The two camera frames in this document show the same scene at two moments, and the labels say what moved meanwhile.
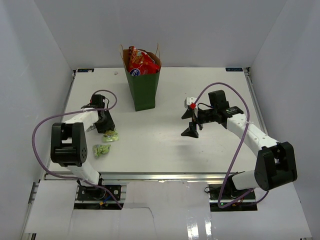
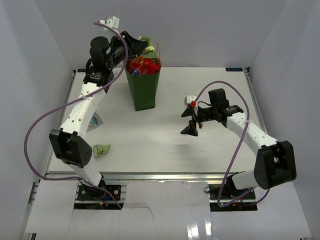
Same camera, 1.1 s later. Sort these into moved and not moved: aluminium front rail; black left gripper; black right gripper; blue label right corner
Moved: black left gripper
Not moved: blue label right corner; black right gripper; aluminium front rail
